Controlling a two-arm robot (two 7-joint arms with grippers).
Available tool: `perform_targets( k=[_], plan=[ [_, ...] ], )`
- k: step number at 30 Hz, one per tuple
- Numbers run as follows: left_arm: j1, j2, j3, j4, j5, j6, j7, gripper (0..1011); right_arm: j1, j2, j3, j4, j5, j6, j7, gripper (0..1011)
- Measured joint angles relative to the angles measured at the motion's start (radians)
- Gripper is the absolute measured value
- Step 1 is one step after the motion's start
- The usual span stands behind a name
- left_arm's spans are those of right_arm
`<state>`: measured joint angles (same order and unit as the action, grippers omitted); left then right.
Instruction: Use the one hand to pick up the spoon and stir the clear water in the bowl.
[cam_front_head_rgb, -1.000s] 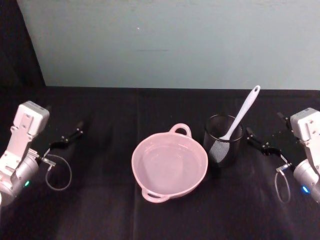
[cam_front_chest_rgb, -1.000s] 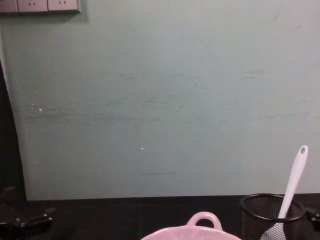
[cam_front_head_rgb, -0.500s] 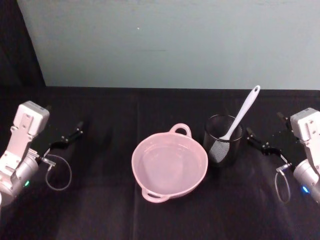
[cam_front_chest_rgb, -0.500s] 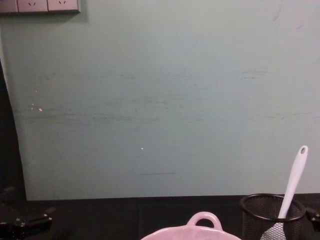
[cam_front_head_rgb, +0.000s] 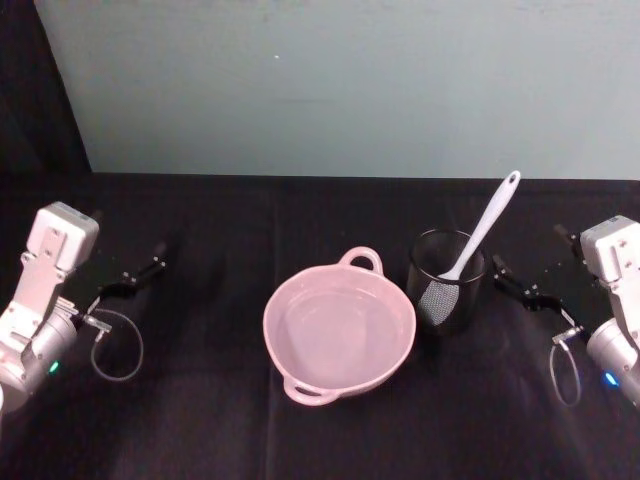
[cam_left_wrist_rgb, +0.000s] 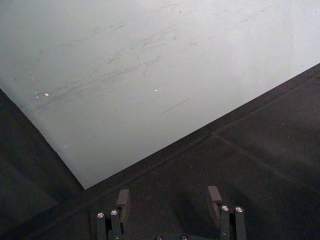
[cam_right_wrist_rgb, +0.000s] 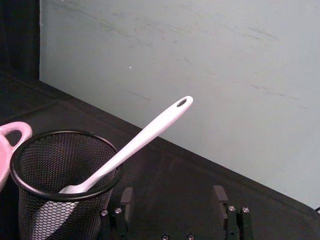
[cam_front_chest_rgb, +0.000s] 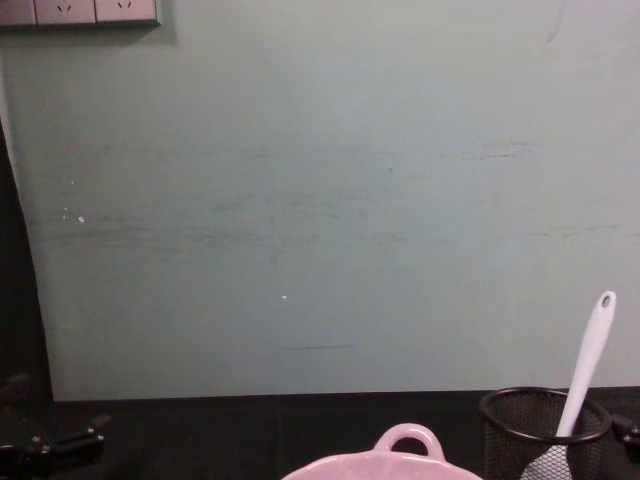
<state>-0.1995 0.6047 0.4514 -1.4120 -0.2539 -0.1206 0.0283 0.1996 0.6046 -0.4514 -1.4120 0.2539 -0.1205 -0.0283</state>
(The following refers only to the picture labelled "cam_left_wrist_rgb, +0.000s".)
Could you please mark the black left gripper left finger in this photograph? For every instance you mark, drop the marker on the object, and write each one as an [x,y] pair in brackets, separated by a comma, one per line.
[115,222]

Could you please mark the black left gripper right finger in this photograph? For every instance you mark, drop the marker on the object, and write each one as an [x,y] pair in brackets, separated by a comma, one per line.
[231,222]

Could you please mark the plain pale wall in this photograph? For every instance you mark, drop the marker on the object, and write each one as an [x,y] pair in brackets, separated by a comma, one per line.
[140,75]

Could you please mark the black table cloth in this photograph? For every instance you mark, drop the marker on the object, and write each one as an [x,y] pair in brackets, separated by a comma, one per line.
[225,175]

